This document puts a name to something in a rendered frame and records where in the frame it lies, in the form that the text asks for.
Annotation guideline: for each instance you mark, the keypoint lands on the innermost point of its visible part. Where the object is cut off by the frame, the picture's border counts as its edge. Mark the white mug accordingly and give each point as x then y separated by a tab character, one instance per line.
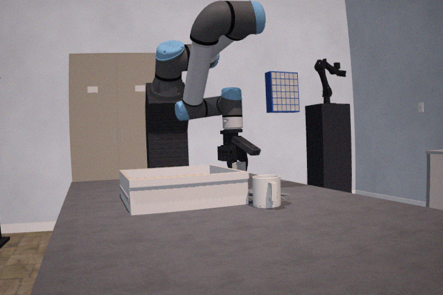
264	191

